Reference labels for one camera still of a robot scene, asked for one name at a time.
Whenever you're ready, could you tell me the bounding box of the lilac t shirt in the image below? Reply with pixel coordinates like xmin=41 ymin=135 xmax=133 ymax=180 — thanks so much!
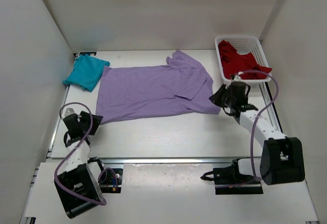
xmin=96 ymin=51 xmax=220 ymax=123

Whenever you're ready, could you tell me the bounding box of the teal t shirt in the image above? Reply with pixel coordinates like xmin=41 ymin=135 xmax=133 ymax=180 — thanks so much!
xmin=62 ymin=55 xmax=110 ymax=92

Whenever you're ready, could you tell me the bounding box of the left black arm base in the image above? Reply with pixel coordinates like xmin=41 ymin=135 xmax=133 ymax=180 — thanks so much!
xmin=96 ymin=164 xmax=124 ymax=193

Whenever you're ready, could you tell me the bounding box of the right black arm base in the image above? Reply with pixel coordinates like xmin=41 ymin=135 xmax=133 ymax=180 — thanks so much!
xmin=200 ymin=159 xmax=263 ymax=195

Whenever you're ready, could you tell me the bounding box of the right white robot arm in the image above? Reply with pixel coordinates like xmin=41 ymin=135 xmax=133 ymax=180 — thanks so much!
xmin=209 ymin=81 xmax=305 ymax=185

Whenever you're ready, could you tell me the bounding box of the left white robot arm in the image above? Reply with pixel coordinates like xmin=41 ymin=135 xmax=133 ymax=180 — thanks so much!
xmin=54 ymin=108 xmax=107 ymax=219

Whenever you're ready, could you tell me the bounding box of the red t shirt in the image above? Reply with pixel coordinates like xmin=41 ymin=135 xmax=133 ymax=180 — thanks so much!
xmin=218 ymin=40 xmax=272 ymax=79

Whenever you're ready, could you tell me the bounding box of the white plastic basket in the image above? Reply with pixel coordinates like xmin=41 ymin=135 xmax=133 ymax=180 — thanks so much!
xmin=215 ymin=35 xmax=269 ymax=84

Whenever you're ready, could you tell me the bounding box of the dark label sticker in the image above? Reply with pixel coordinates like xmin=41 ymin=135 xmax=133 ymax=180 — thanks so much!
xmin=79 ymin=52 xmax=97 ymax=56

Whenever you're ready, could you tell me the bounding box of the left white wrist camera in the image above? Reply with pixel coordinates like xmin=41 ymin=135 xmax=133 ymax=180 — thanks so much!
xmin=64 ymin=108 xmax=75 ymax=117

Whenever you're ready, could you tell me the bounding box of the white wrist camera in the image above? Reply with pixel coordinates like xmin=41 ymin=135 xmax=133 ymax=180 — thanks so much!
xmin=64 ymin=108 xmax=75 ymax=117
xmin=230 ymin=73 xmax=242 ymax=82

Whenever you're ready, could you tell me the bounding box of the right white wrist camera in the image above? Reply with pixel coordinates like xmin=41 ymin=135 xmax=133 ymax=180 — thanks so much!
xmin=230 ymin=73 xmax=242 ymax=82

